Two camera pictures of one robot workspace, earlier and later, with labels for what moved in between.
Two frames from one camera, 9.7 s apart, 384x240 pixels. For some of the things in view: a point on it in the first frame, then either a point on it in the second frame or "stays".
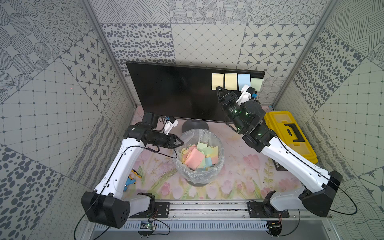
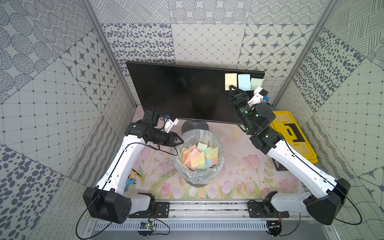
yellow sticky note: x=231 y=81 stays
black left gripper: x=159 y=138 stays
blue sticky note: x=243 y=79 stays
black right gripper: x=230 y=93 -> x=243 y=97
